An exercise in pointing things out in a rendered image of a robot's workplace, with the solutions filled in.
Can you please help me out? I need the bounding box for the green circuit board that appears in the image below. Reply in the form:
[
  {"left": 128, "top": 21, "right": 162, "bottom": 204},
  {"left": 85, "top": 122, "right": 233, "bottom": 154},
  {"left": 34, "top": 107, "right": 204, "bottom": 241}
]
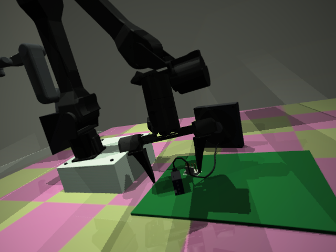
[{"left": 130, "top": 150, "right": 336, "bottom": 235}]

